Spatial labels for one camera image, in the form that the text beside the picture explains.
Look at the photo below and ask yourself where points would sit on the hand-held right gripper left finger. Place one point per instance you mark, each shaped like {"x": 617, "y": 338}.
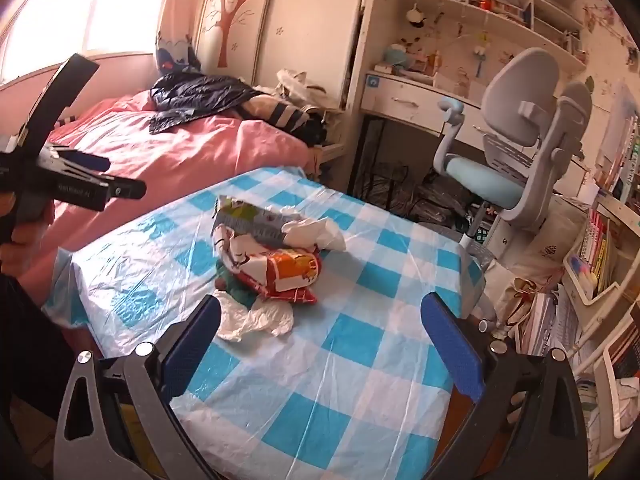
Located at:
{"x": 192, "y": 345}

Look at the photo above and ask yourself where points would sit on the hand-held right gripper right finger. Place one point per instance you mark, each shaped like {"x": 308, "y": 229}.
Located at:
{"x": 452, "y": 345}

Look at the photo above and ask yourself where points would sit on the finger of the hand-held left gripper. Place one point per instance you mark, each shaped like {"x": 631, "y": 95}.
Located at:
{"x": 80, "y": 190}
{"x": 87, "y": 161}

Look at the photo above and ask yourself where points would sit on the dark green wrapper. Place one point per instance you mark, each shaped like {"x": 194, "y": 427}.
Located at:
{"x": 245, "y": 296}

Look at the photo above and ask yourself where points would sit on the white red printed wrapper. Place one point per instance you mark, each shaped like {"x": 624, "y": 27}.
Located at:
{"x": 240, "y": 255}

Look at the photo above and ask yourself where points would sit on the orange red snack packet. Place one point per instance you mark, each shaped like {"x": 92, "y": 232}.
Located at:
{"x": 290, "y": 270}

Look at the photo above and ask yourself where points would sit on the person's left hand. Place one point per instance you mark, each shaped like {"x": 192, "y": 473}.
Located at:
{"x": 32, "y": 247}

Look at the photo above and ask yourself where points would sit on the bright window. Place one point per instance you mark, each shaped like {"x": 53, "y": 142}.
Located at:
{"x": 75, "y": 10}

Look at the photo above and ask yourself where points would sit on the stack of spiral notebooks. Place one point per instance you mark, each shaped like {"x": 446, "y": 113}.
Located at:
{"x": 550, "y": 325}

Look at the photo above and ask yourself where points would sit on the pink bed cover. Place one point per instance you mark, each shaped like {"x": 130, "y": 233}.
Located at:
{"x": 200, "y": 160}

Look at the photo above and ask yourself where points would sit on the blue white checkered tablecloth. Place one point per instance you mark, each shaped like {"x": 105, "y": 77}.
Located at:
{"x": 350, "y": 270}

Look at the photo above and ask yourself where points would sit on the pink printed curtain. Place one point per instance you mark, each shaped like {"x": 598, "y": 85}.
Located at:
{"x": 175, "y": 55}

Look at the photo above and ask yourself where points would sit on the black puffer jacket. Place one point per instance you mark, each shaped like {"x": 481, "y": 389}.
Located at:
{"x": 200, "y": 95}

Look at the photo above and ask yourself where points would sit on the beige tote bag tree print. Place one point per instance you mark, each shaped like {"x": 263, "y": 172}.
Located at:
{"x": 545, "y": 245}

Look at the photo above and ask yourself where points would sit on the white bookshelf cart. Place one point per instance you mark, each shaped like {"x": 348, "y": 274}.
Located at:
{"x": 580, "y": 280}

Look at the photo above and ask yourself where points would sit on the person's black clothing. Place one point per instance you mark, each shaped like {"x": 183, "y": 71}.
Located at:
{"x": 35, "y": 350}

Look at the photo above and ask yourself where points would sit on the row of upright books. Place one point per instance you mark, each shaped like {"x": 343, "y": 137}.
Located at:
{"x": 600, "y": 250}

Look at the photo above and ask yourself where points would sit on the beige navy striped cloth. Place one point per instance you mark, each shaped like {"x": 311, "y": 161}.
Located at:
{"x": 287, "y": 115}

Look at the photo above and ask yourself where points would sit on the white tote bag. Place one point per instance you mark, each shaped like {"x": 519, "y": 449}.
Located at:
{"x": 300, "y": 87}

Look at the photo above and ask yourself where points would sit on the white desk with shelves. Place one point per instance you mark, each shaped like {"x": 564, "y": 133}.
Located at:
{"x": 400, "y": 102}

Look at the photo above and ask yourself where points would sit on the wardrobe with tree print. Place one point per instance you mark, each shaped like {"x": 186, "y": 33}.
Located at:
{"x": 300, "y": 20}

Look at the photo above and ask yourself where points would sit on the grey desk chair blue seat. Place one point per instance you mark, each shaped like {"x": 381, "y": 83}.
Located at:
{"x": 520, "y": 90}

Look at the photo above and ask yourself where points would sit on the yellow blue hanging toy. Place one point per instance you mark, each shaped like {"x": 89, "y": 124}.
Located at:
{"x": 481, "y": 52}

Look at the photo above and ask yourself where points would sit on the blue plush toy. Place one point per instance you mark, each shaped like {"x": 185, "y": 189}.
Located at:
{"x": 399, "y": 56}

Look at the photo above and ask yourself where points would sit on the hanging panda toy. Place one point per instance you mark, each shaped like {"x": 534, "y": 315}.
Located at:
{"x": 416, "y": 16}

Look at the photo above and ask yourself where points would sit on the wall poster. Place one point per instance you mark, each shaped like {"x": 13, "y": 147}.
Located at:
{"x": 620, "y": 135}

